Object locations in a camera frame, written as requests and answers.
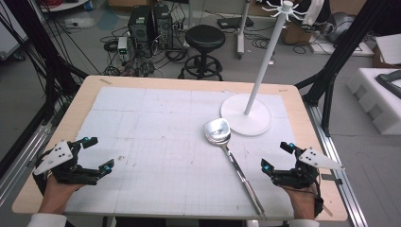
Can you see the white stand post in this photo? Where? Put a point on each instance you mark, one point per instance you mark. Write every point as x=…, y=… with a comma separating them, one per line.
x=241, y=34

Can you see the person's right hand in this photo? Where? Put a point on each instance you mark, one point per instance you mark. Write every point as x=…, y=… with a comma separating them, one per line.
x=301, y=201

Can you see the black round stool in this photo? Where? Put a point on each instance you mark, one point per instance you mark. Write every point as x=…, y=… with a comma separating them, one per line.
x=205, y=38

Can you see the grey rounded device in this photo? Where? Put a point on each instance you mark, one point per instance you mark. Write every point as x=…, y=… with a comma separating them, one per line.
x=342, y=26

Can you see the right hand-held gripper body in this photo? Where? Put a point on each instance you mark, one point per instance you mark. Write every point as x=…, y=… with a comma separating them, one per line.
x=302, y=175

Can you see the cardboard box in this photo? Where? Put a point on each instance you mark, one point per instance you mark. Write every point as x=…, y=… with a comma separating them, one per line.
x=294, y=34

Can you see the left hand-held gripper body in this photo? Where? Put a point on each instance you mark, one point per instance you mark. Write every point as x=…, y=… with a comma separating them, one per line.
x=58, y=156

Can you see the black curved part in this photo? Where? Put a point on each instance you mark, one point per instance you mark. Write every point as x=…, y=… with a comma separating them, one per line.
x=389, y=82

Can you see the person's left hand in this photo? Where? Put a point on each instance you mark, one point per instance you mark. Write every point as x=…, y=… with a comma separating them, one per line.
x=56, y=197

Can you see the white foam block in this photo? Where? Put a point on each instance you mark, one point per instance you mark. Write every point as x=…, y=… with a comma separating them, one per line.
x=375, y=104

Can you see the flat black device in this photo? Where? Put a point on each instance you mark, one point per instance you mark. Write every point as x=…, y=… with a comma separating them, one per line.
x=235, y=22

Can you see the aluminium rail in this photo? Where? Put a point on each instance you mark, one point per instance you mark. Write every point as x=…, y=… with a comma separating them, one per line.
x=340, y=176
x=22, y=167

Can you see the black metal frame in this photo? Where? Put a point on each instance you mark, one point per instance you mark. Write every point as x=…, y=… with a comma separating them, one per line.
x=340, y=53
x=47, y=60

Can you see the black tape strip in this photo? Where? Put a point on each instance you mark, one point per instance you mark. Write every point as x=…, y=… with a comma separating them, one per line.
x=331, y=178

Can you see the small silver power box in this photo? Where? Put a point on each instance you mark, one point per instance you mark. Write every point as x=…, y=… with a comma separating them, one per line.
x=122, y=45

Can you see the black computer tower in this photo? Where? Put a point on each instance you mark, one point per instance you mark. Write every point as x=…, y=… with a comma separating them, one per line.
x=163, y=25
x=140, y=28

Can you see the white flat box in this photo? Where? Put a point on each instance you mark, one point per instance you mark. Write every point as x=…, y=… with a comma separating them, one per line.
x=390, y=48

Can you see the large metal serving spoon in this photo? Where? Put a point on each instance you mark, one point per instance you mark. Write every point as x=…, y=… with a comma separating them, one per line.
x=217, y=130

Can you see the white hook rack stand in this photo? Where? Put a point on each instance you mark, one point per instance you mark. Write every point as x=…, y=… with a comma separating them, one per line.
x=246, y=118

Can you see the white grid mat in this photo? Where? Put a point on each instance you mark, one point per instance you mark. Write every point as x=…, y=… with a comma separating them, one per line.
x=157, y=164

